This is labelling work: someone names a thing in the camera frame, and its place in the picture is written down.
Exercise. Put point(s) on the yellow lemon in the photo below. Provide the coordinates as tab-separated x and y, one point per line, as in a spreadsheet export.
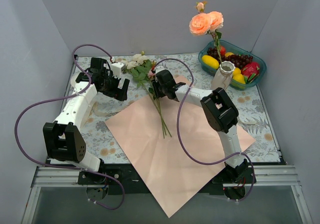
239	78
236	71

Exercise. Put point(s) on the teal plastic fruit basket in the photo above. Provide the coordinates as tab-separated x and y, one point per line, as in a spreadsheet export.
236	50

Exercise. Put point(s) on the dark purple grapes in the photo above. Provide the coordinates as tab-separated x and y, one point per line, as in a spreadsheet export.
239	60

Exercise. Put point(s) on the single pink flower stem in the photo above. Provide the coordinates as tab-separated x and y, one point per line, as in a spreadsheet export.
156	101

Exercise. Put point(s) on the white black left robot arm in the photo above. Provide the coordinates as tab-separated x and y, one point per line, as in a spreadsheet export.
62	137

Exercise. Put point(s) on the white flower stem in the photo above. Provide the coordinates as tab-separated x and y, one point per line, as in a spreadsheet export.
138	66

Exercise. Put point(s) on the white ribbed vase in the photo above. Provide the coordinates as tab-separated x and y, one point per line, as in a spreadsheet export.
223	76

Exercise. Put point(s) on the cream ribbon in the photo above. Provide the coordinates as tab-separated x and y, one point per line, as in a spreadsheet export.
98	113

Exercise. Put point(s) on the yellow mango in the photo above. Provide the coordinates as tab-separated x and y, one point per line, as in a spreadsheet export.
210	61

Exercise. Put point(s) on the orange fruit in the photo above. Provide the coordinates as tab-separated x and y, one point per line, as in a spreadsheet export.
228	54

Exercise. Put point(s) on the aluminium frame rail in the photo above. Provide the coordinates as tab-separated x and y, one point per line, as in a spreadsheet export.
276	198

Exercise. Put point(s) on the floral patterned table mat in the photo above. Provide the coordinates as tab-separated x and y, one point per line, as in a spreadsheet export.
253	117

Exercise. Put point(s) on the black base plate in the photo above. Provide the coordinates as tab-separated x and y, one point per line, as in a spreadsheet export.
125	176

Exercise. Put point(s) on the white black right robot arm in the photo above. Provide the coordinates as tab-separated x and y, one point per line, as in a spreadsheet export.
221	115

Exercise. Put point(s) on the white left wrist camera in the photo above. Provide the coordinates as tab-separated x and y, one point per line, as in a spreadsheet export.
117	68

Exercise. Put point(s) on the pink wrapping paper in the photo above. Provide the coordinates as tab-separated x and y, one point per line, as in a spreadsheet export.
170	175

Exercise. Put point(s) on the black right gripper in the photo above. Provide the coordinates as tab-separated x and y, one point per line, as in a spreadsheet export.
157	89

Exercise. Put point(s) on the pink dragon fruit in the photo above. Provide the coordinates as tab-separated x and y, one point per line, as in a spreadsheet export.
250	71

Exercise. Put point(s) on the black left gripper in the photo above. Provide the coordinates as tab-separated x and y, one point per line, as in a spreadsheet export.
116	91

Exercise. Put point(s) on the red apple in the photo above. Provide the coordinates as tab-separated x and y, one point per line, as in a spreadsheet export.
222	50

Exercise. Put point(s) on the pink twin-bloom flower stem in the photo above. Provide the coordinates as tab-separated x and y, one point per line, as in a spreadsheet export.
207	24

